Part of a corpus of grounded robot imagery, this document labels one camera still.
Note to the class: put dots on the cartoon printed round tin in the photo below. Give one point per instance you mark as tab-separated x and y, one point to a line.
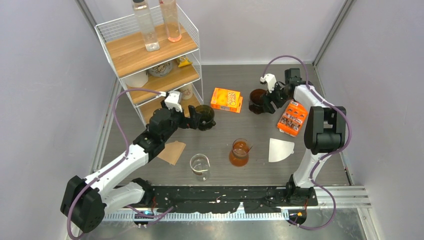
161	70

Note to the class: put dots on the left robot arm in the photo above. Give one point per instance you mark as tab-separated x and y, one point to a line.
87	200

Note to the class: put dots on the brown paper coffee filter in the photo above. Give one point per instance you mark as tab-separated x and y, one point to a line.
172	152

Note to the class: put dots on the dark green glass dripper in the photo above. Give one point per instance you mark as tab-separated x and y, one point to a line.
207	115

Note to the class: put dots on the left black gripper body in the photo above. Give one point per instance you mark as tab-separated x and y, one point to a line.
178	120

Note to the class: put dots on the white paper coffee filter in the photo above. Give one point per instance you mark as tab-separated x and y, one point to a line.
279	150

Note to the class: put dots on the yellow snack bag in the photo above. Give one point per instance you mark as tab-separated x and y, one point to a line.
183	61

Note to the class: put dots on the clear tall bottle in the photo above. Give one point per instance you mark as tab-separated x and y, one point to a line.
144	18

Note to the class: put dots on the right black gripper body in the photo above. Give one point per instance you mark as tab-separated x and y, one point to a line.
278	96

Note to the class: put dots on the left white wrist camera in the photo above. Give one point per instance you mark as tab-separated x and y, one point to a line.
172	101

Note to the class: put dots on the white cup on shelf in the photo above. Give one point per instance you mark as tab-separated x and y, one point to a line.
137	80

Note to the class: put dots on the amber glass carafe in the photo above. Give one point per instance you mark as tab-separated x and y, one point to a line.
239	154

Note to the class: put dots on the amber brown glass dripper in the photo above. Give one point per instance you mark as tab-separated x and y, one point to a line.
256	103

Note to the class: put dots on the orange sponge box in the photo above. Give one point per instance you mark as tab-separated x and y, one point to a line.
226	100

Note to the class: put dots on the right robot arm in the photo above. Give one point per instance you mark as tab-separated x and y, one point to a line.
324	131

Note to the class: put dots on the white wire wooden shelf rack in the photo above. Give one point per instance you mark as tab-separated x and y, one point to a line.
124	48

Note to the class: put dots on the clear glass carafe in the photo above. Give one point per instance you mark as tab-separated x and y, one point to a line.
200	166

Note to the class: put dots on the orange photo printed package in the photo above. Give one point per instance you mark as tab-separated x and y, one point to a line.
292	119

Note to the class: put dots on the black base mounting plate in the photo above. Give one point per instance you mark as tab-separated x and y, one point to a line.
225	199

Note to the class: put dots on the pink tinted tall bottle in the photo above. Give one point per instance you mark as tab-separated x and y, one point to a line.
171	20

